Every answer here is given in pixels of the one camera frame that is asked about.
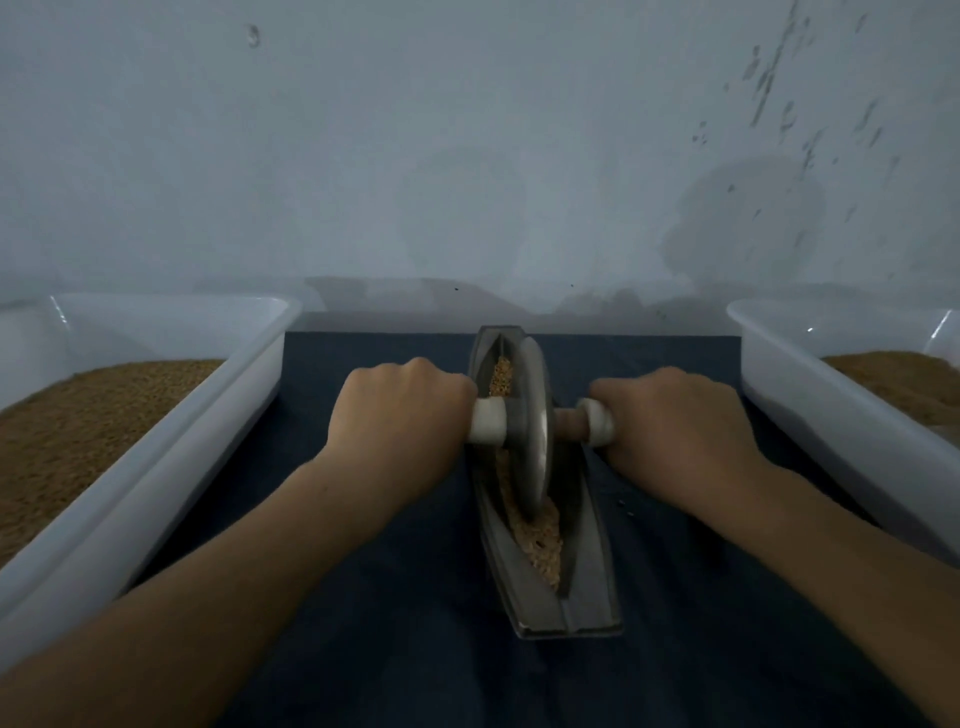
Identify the person's left hand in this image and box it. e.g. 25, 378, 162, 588
321, 357, 480, 512

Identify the person's right hand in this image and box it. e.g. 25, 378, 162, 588
588, 366, 782, 524

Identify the metal grinding wheel with handles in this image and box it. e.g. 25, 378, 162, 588
468, 333, 618, 527

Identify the white plastic tray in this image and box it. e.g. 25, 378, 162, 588
726, 297, 960, 554
0, 292, 303, 669

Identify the small ground grain portion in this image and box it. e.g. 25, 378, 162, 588
489, 357, 566, 590

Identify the boat-shaped metal grinding trough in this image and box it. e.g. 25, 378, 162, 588
468, 325, 626, 639

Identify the person's right forearm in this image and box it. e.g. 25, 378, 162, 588
712, 465, 960, 728

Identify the person's left forearm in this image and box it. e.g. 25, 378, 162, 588
0, 457, 399, 728

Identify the dark blue tablecloth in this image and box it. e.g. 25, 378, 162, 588
135, 331, 939, 728

